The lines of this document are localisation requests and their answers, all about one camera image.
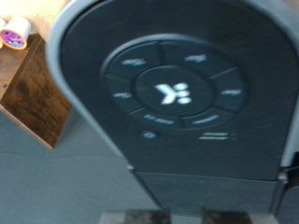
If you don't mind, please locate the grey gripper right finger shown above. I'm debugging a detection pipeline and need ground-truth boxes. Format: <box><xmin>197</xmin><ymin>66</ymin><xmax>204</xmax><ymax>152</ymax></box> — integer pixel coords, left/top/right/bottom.
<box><xmin>201</xmin><ymin>207</ymin><xmax>279</xmax><ymax>224</ymax></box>

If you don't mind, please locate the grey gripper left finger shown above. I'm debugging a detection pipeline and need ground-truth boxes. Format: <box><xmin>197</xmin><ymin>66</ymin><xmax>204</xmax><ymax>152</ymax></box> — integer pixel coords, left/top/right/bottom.
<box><xmin>100</xmin><ymin>210</ymin><xmax>172</xmax><ymax>224</ymax></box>

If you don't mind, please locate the black Keurig coffee machine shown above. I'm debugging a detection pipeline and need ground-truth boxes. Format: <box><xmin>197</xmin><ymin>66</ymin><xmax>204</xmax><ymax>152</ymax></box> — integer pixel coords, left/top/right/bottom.
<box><xmin>45</xmin><ymin>0</ymin><xmax>299</xmax><ymax>224</ymax></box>

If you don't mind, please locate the purple lid coffee pod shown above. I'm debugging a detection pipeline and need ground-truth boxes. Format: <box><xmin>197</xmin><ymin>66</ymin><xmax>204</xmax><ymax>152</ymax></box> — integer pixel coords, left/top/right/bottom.
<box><xmin>0</xmin><ymin>16</ymin><xmax>33</xmax><ymax>51</ymax></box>

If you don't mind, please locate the brown wooden box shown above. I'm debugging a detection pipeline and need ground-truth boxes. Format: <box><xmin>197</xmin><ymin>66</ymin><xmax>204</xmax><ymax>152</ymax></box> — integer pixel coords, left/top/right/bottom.
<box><xmin>0</xmin><ymin>33</ymin><xmax>74</xmax><ymax>150</ymax></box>

